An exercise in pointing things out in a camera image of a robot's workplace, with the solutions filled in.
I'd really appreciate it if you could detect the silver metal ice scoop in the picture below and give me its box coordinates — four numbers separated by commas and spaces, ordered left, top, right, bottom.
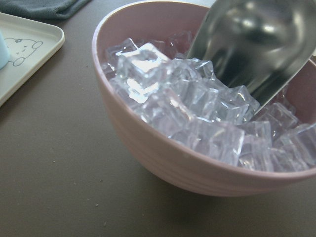
187, 0, 316, 107

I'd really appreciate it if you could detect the clear ice cubes pile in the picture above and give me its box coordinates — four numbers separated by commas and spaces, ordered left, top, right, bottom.
102, 31, 316, 172

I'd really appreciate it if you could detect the light blue cup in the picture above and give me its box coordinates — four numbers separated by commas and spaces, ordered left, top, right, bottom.
0, 33, 10, 69

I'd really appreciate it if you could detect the pink bowl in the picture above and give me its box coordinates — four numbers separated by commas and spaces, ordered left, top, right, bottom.
92, 0, 316, 197

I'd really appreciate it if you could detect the cream serving tray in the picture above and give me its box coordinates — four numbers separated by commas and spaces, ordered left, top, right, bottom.
0, 13, 65, 105

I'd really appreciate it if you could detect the grey folded cloth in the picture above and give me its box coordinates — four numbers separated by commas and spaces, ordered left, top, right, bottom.
0, 0, 89, 20

